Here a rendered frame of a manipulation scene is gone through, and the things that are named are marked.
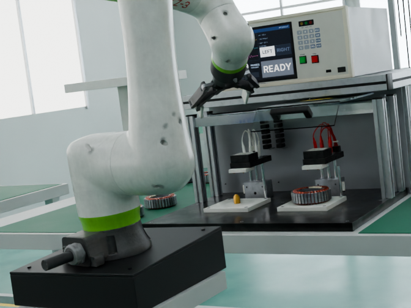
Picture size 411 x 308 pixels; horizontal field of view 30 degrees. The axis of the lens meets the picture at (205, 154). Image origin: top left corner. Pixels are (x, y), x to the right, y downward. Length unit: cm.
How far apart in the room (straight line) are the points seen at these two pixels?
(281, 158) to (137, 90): 112
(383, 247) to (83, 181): 74
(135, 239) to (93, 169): 17
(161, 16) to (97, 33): 759
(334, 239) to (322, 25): 67
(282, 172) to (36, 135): 579
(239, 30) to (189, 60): 804
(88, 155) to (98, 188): 7
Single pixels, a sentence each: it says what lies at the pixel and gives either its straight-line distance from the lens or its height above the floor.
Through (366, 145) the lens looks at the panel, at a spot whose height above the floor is 90.
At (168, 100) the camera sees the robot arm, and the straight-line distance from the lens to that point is 143.
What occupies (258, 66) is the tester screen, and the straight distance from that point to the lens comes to 236.
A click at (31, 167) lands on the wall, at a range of 803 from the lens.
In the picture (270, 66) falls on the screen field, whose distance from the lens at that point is 234.
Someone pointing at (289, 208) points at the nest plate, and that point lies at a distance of 214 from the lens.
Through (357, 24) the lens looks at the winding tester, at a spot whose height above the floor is 126.
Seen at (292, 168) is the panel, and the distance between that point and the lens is 248.
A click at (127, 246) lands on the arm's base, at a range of 156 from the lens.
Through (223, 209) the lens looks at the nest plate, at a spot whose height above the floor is 78.
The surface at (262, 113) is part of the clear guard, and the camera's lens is 209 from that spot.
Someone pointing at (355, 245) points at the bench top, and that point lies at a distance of 189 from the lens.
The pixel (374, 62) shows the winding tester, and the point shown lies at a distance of 244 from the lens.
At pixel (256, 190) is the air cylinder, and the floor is 80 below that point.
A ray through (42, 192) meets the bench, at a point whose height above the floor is 74.
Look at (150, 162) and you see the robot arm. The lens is 142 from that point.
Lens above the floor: 117
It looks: 6 degrees down
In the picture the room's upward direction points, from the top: 7 degrees counter-clockwise
